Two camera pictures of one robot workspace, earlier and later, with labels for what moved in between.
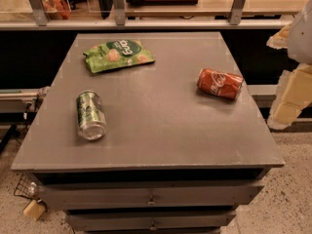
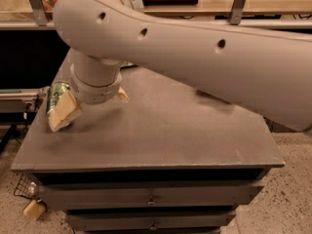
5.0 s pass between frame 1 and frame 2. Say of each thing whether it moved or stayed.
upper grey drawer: stayed
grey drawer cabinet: stayed
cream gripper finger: moved
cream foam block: stayed
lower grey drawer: stayed
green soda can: moved
